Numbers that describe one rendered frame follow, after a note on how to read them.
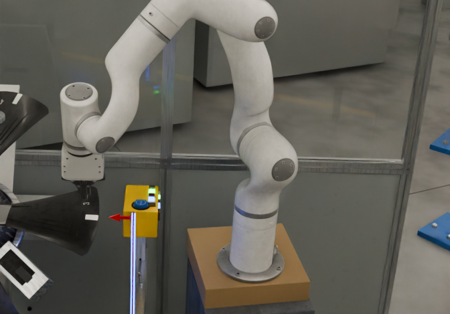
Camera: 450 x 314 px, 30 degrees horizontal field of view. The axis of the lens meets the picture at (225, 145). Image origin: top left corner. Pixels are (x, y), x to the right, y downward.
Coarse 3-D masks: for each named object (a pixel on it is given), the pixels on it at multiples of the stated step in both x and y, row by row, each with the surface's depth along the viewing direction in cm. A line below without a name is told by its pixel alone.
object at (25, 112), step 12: (0, 96) 227; (12, 96) 224; (24, 96) 223; (0, 108) 224; (12, 108) 222; (24, 108) 220; (36, 108) 219; (48, 108) 218; (12, 120) 219; (24, 120) 218; (36, 120) 217; (0, 132) 219; (12, 132) 217; (24, 132) 216; (0, 144) 216
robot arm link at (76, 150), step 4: (64, 144) 195; (68, 148) 194; (72, 148) 194; (76, 148) 193; (80, 148) 193; (84, 148) 194; (72, 152) 195; (76, 152) 194; (80, 152) 194; (84, 152) 194; (88, 152) 195
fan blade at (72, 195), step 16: (96, 192) 222; (16, 208) 217; (32, 208) 217; (48, 208) 217; (64, 208) 217; (80, 208) 218; (96, 208) 218; (16, 224) 211; (32, 224) 212; (48, 224) 212; (64, 224) 213; (80, 224) 214; (96, 224) 214; (48, 240) 209; (64, 240) 210; (80, 240) 210
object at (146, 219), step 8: (128, 192) 252; (136, 192) 252; (144, 192) 252; (128, 200) 247; (128, 208) 243; (136, 208) 243; (144, 208) 243; (152, 208) 244; (136, 216) 243; (144, 216) 243; (152, 216) 243; (128, 224) 244; (136, 224) 244; (144, 224) 244; (152, 224) 244; (128, 232) 245; (136, 232) 245; (144, 232) 245; (152, 232) 246
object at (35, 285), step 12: (0, 252) 222; (12, 252) 222; (0, 264) 221; (12, 264) 221; (24, 264) 221; (12, 276) 220; (24, 276) 220; (36, 276) 221; (24, 288) 220; (36, 288) 220; (48, 288) 231; (36, 300) 230
